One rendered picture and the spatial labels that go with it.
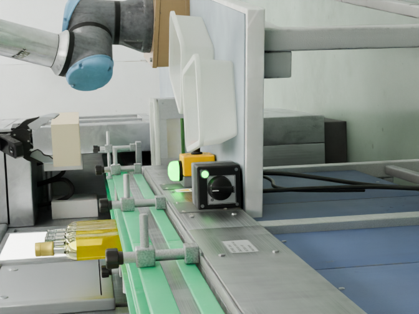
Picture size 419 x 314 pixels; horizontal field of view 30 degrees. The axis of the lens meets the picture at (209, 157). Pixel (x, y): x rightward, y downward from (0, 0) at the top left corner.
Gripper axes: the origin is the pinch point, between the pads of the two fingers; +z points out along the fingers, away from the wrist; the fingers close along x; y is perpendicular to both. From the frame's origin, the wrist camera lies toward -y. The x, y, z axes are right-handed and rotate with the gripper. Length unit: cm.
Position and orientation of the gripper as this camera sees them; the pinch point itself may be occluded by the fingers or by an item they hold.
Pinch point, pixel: (60, 139)
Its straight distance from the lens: 227.5
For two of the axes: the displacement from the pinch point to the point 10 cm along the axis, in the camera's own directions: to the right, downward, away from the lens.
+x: 0.1, 9.7, 2.6
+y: -1.5, -2.6, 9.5
